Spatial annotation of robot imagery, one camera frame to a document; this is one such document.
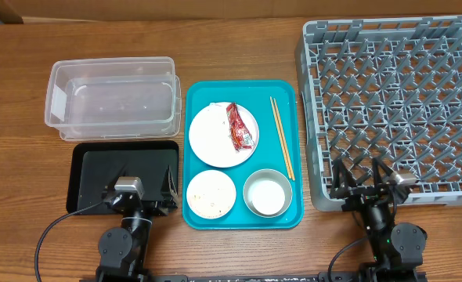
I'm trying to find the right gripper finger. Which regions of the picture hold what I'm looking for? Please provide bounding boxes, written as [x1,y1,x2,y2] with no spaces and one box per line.
[330,159,357,194]
[371,157,394,186]

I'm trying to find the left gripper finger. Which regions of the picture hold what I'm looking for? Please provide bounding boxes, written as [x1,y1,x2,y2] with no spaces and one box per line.
[161,165,178,202]
[111,166,128,186]

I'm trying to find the white paper cup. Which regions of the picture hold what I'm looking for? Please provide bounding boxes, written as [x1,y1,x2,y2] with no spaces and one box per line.
[251,180,285,215]

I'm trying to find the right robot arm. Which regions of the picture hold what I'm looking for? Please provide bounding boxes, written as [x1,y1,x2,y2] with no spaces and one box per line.
[327,158,428,281]

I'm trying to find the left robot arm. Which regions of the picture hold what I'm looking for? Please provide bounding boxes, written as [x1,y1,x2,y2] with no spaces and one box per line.
[95,167,179,281]

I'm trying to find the grey dishwasher rack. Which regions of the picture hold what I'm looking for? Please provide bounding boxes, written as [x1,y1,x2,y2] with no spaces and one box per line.
[295,15,462,212]

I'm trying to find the black plastic tray bin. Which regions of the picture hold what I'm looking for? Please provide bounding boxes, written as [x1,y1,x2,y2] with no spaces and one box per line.
[66,140,179,213]

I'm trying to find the large white plate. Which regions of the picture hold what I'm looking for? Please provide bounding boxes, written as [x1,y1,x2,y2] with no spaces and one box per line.
[188,102,260,168]

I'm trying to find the grey-white bowl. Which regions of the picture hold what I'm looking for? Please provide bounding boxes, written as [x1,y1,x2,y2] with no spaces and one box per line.
[243,168,293,218]

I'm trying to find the clear plastic storage bin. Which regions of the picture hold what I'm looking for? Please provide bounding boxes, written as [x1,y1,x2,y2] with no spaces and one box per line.
[45,56,182,141]

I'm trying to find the red snack wrapper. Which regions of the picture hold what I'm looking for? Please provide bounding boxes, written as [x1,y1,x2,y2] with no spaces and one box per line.
[226,103,254,151]

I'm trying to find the right wooden chopstick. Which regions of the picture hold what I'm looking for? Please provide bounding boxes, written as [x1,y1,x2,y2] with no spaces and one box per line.
[273,98,296,181]

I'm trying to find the wooden chopstick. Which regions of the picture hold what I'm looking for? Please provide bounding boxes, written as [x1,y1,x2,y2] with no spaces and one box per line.
[269,97,295,180]
[273,98,296,181]

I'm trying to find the left wooden chopstick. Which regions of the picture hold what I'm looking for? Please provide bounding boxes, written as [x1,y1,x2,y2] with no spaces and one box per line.
[269,97,295,180]

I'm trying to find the teal plastic serving tray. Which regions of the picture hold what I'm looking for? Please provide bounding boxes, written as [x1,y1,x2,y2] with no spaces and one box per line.
[182,80,304,230]

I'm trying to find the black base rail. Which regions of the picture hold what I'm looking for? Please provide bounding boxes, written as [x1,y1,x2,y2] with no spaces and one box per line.
[80,272,428,282]

